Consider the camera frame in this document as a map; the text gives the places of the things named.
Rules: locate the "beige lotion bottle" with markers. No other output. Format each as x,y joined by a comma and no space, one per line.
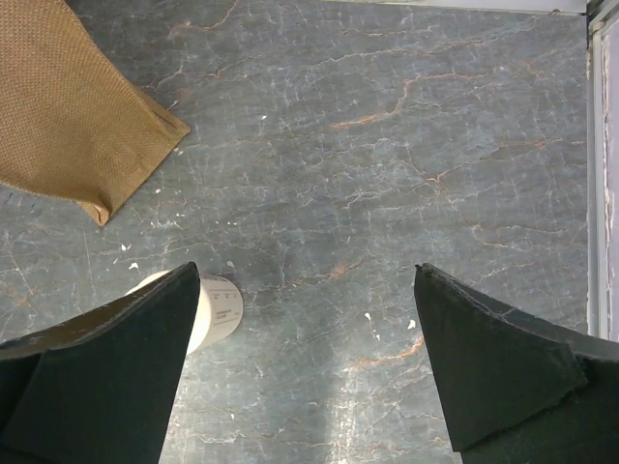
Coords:
218,313

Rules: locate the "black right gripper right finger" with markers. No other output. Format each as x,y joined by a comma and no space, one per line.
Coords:
513,387

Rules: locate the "brown canvas tote bag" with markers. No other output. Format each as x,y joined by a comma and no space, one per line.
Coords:
72,126

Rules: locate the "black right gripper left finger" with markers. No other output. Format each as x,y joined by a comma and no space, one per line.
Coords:
100,387

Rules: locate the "aluminium frame post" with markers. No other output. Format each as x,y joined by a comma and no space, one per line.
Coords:
602,168

